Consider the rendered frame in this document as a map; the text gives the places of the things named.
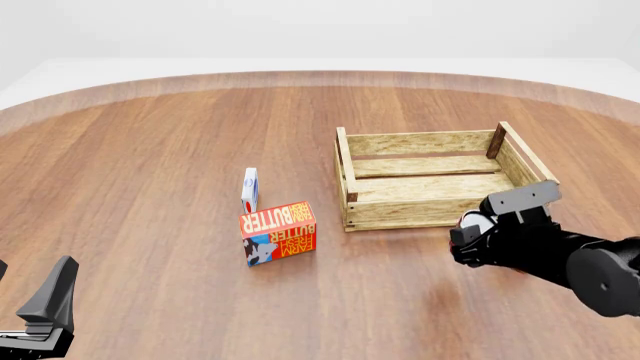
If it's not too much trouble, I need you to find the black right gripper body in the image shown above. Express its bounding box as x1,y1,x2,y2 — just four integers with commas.
448,223,507,269

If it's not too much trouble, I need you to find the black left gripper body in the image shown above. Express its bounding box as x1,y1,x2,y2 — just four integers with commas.
0,320,76,360

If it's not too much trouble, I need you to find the white red tomato sauce can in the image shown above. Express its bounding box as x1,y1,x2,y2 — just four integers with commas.
458,209,497,237

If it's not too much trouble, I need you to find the wooden slat tray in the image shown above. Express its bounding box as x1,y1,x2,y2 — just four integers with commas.
333,120,561,234

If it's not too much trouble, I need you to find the red butter box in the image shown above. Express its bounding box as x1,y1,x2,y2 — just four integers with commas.
238,201,318,268

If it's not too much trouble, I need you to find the small white blue box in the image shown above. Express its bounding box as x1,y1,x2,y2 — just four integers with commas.
240,167,260,216

